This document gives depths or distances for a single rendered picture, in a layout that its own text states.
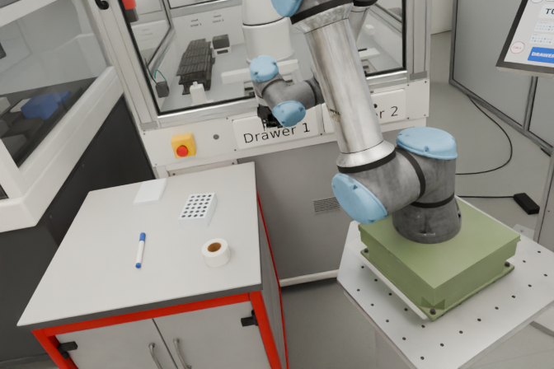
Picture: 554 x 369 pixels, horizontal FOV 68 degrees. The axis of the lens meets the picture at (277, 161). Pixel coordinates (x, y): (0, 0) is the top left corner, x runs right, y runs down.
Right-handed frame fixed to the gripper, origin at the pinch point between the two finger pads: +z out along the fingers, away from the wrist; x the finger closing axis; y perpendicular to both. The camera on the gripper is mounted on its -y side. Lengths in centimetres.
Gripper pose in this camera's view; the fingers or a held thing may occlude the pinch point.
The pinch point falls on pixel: (274, 123)
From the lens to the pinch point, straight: 140.4
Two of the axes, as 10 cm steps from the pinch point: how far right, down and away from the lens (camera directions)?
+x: 9.8, -1.8, -0.2
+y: 1.6, 9.0, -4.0
